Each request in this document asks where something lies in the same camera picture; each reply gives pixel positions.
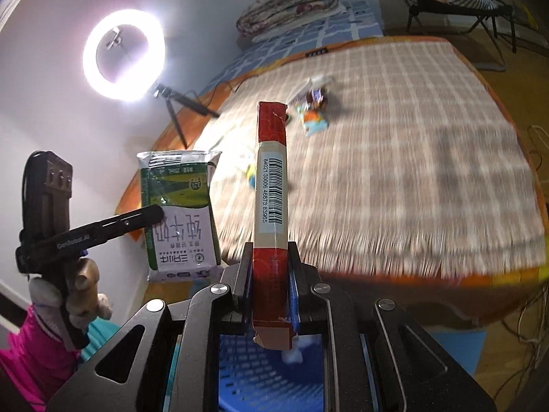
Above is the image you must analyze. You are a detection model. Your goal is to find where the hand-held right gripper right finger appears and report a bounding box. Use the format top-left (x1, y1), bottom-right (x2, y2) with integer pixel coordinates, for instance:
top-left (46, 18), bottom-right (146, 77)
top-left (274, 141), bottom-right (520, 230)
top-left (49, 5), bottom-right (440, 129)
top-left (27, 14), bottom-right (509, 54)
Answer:
top-left (287, 240), bottom-right (494, 412)

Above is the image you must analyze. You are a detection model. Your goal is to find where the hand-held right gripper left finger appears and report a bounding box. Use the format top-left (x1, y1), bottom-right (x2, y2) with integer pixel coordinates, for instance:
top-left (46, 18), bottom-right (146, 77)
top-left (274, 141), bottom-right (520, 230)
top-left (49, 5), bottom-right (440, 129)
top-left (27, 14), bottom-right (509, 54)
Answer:
top-left (45, 242), bottom-right (258, 412)

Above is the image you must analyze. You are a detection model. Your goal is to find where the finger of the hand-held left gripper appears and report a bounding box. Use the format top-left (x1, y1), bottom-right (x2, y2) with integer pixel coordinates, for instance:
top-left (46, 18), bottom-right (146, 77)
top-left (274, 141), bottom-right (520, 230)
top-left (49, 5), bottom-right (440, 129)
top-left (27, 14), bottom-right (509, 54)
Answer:
top-left (114, 205), bottom-right (164, 230)

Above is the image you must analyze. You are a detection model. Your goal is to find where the green white milk carton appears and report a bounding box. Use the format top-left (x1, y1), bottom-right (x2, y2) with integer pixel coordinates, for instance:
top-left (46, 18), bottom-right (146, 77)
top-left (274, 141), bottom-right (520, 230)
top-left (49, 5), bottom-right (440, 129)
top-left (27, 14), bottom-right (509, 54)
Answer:
top-left (136, 149), bottom-right (224, 284)

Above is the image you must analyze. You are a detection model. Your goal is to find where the blue plastic basket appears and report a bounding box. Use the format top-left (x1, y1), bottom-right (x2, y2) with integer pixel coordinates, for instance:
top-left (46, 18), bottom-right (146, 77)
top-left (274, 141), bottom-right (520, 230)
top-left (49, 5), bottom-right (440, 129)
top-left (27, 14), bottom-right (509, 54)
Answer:
top-left (79, 322), bottom-right (487, 412)

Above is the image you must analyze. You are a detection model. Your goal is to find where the red cardboard box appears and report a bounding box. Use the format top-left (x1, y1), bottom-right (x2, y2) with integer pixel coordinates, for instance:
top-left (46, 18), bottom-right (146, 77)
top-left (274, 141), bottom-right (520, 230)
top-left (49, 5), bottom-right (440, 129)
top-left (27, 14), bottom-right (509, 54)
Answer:
top-left (251, 102), bottom-right (299, 350)

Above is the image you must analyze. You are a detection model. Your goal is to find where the clear plastic bag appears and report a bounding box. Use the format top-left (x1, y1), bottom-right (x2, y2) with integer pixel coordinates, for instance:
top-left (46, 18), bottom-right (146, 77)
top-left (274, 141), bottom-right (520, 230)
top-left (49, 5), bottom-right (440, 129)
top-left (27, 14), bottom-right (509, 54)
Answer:
top-left (292, 75), bottom-right (335, 104)

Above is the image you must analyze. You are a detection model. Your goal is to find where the person's left forearm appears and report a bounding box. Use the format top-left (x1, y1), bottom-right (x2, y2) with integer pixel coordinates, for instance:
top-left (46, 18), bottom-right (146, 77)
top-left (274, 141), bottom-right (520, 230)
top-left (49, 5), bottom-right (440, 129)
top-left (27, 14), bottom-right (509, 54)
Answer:
top-left (0, 305), bottom-right (82, 412)

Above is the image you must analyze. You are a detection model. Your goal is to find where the person's left hand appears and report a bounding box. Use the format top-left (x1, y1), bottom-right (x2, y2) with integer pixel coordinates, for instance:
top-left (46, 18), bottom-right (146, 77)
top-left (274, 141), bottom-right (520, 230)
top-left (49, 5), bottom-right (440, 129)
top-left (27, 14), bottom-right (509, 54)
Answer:
top-left (28, 257), bottom-right (113, 348)

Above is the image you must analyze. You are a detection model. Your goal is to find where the black tripod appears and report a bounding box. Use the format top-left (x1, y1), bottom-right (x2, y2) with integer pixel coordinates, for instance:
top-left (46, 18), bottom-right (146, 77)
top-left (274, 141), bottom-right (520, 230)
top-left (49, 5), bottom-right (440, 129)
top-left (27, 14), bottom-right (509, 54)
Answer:
top-left (152, 83), bottom-right (221, 149)

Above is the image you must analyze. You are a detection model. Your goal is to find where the beige plaid blanket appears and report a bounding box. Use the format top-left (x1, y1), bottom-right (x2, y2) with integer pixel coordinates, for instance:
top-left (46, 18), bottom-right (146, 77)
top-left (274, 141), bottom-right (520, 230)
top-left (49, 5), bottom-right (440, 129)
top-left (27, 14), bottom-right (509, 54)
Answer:
top-left (189, 38), bottom-right (545, 275)

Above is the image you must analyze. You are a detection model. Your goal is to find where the orange teal snack wrapper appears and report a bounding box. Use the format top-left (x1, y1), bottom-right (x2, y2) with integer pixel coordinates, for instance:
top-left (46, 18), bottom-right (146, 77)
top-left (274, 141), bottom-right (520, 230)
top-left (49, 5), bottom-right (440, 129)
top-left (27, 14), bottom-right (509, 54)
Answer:
top-left (300, 109), bottom-right (329, 138)

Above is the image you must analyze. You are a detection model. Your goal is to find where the dark snack wrapper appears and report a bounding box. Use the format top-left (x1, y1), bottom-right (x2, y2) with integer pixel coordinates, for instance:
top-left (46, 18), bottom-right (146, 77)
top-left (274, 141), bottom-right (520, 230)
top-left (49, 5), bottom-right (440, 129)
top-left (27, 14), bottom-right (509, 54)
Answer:
top-left (306, 88), bottom-right (329, 110)

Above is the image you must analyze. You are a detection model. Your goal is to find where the folded floral quilt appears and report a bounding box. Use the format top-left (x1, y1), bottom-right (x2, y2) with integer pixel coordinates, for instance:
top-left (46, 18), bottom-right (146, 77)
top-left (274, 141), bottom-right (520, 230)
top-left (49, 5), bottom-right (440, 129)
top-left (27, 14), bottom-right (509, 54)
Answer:
top-left (237, 0), bottom-right (344, 39)

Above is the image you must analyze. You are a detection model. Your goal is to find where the blue checked bed sheet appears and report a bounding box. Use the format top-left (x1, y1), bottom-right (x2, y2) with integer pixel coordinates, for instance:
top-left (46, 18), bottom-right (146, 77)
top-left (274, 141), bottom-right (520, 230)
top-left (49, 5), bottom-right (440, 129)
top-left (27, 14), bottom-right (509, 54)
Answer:
top-left (214, 0), bottom-right (384, 91)

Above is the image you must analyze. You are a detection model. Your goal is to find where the white folded bedding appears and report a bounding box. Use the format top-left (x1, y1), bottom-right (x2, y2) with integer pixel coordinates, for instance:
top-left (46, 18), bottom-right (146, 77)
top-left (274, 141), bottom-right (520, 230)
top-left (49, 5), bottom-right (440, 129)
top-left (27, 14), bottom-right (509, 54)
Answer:
top-left (253, 2), bottom-right (357, 44)

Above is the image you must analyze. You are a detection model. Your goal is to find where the black folding chair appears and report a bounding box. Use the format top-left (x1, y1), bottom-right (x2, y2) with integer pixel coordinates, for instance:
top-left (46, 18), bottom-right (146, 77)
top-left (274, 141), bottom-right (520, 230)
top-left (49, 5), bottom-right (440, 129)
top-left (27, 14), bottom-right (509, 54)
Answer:
top-left (382, 0), bottom-right (517, 54)

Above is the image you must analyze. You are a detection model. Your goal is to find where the ring light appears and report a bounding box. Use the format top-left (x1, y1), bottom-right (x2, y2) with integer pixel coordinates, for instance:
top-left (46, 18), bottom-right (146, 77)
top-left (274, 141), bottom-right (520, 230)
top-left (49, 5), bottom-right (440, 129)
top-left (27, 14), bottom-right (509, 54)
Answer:
top-left (83, 11), bottom-right (166, 103)

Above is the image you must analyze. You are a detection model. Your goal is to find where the white floor cable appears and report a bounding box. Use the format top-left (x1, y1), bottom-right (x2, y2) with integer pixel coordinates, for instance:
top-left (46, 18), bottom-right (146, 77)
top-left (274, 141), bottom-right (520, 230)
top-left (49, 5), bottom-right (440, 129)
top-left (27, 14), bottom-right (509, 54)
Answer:
top-left (506, 296), bottom-right (549, 353)

